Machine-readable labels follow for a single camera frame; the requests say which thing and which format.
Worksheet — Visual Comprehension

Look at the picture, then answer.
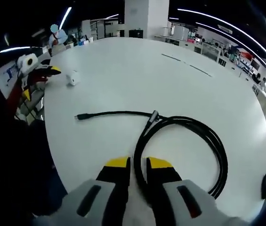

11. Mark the glass front cabinet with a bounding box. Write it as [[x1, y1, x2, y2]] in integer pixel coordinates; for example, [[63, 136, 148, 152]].
[[202, 44, 221, 62]]

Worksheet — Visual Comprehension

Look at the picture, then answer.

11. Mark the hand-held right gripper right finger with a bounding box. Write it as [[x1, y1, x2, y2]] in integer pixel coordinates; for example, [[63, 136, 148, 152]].
[[145, 156, 249, 226]]

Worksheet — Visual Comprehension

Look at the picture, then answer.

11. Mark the white charger adapter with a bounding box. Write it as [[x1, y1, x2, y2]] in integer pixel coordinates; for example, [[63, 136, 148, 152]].
[[66, 70, 80, 87]]

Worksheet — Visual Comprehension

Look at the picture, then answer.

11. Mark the white shelving frame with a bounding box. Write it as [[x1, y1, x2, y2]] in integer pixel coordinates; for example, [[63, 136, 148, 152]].
[[81, 18, 125, 40]]

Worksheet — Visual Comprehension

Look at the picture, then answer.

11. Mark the ceiling light strip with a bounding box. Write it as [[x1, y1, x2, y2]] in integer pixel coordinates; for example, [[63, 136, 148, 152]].
[[177, 8, 266, 73], [195, 22, 239, 47], [59, 6, 73, 29], [0, 46, 44, 54]]

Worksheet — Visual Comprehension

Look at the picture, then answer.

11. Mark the white pillar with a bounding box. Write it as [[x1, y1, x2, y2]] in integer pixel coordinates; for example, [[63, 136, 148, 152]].
[[124, 0, 170, 40]]

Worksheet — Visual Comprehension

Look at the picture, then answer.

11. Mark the white desk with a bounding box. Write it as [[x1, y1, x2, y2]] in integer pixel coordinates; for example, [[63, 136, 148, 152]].
[[40, 37, 266, 223]]

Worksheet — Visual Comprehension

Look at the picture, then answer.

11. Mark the white cabinet row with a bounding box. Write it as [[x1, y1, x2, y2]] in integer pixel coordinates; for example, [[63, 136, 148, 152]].
[[189, 41, 232, 68]]

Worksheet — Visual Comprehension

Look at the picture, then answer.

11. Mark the black Type-C cable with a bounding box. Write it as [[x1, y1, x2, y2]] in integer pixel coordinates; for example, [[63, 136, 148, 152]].
[[74, 110, 229, 201]]

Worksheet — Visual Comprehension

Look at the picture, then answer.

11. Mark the ceiling air vent unit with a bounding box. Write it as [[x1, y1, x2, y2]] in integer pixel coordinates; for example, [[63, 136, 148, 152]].
[[217, 24, 234, 33]]

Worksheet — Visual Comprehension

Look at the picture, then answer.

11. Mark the black box cabinet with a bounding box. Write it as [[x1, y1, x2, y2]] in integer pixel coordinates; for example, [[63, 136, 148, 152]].
[[129, 29, 144, 39]]

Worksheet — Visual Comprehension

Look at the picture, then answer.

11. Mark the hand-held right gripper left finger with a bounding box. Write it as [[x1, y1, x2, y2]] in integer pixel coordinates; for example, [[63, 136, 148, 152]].
[[32, 156, 131, 226]]

